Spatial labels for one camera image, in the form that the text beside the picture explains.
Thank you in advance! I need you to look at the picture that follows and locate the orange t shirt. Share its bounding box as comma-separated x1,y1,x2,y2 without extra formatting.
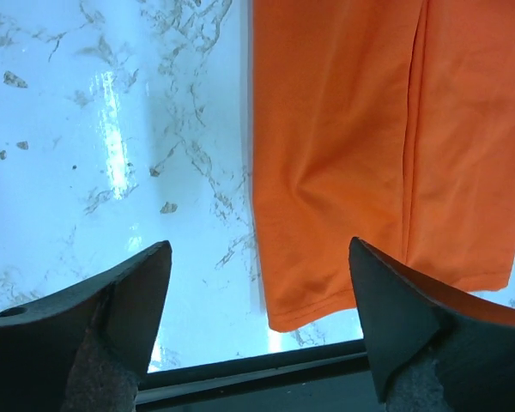
252,1,515,332

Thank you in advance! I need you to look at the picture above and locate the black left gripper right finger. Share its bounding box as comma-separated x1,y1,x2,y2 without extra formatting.
348,238,515,411

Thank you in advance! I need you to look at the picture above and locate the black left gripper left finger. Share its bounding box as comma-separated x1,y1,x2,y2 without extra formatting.
0,241,172,411

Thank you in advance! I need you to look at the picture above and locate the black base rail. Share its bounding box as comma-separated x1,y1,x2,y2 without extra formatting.
136,340,384,411

